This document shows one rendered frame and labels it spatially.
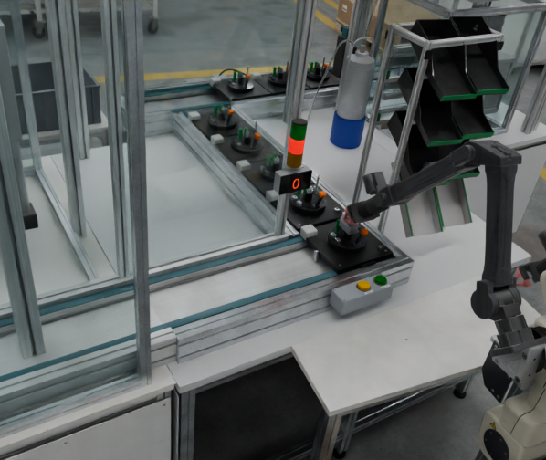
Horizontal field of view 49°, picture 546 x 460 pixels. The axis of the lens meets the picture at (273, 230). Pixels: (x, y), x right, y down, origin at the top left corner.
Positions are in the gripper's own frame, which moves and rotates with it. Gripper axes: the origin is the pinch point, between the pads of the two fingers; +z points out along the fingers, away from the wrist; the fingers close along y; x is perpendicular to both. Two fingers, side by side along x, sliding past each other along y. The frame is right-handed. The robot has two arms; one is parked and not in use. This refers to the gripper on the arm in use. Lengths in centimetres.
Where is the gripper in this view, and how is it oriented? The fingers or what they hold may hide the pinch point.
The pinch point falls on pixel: (351, 217)
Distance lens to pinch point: 210.5
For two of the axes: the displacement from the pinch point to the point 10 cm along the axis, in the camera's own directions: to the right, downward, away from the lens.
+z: -4.0, 2.4, 8.9
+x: 3.0, 9.4, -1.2
